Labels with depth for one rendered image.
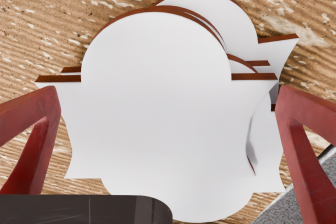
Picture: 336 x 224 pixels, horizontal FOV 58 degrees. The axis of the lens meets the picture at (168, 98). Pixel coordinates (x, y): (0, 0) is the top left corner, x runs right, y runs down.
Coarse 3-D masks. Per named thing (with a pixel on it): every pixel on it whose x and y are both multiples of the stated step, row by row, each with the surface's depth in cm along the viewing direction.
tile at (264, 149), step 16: (240, 64) 16; (256, 112) 18; (272, 112) 18; (256, 128) 18; (272, 128) 18; (256, 144) 19; (272, 144) 19; (256, 160) 20; (272, 160) 20; (256, 176) 21; (272, 176) 21; (224, 192) 22; (240, 192) 22; (192, 208) 23; (208, 208) 23; (224, 208) 23; (240, 208) 23
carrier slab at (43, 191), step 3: (0, 180) 28; (3, 180) 28; (0, 183) 28; (3, 183) 28; (0, 186) 28; (42, 189) 29; (42, 192) 28; (45, 192) 29; (48, 192) 29; (51, 192) 29; (54, 192) 29; (174, 222) 32
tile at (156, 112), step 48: (96, 48) 14; (144, 48) 14; (192, 48) 14; (96, 96) 16; (144, 96) 16; (192, 96) 16; (240, 96) 16; (96, 144) 18; (144, 144) 18; (192, 144) 18; (240, 144) 18; (144, 192) 20; (192, 192) 20
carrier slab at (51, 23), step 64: (0, 0) 18; (64, 0) 18; (128, 0) 18; (256, 0) 18; (320, 0) 18; (0, 64) 21; (64, 64) 21; (320, 64) 21; (64, 128) 24; (64, 192) 28; (256, 192) 28
